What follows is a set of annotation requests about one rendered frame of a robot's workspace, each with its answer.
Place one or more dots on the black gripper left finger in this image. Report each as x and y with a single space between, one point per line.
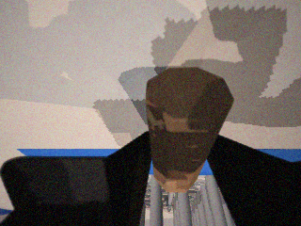
116 184

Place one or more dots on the blue flat strip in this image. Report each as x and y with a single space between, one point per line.
291 155

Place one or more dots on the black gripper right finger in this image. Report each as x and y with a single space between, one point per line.
258 188

